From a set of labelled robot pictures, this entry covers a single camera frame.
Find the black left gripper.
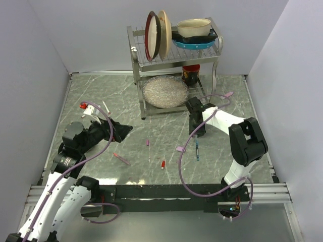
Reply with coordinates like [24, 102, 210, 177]
[79, 114, 132, 153]

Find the blue pen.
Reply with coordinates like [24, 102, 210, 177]
[195, 135, 200, 161]

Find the purple highlighter cap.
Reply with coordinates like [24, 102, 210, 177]
[176, 146, 186, 152]

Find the purple highlighter pen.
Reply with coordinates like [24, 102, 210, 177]
[221, 91, 234, 99]

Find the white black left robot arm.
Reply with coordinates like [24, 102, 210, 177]
[6, 118, 133, 241]

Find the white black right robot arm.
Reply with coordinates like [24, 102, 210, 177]
[186, 97, 268, 201]

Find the white pen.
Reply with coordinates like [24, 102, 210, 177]
[102, 101, 111, 115]

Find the red purple pen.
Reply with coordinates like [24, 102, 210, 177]
[113, 153, 131, 166]

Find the speckled glass plate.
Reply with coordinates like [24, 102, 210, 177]
[142, 75, 189, 108]

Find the metal two-tier dish rack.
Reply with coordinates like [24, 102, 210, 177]
[127, 17, 224, 120]

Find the red black cup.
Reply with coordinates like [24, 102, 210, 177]
[182, 65, 200, 87]

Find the blue dotted dish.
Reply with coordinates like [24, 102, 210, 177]
[172, 40, 215, 50]

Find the black base bar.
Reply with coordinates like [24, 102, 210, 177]
[100, 185, 250, 213]

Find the black square dish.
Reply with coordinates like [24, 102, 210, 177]
[172, 30, 218, 44]

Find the cream ceramic bowl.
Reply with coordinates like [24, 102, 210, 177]
[177, 19, 211, 38]

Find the beige plate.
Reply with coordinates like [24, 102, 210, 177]
[158, 10, 172, 60]

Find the red rimmed black plate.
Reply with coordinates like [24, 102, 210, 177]
[144, 11, 161, 62]

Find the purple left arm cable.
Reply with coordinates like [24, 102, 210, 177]
[22, 101, 115, 240]

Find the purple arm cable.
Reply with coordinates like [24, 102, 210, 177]
[178, 94, 254, 220]
[22, 101, 115, 240]

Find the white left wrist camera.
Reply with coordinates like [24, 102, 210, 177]
[79, 103, 101, 124]

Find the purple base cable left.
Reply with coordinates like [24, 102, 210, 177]
[82, 203, 119, 224]

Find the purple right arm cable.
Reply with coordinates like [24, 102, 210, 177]
[178, 94, 254, 220]

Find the aluminium frame rail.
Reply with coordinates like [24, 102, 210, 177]
[252, 183, 292, 204]

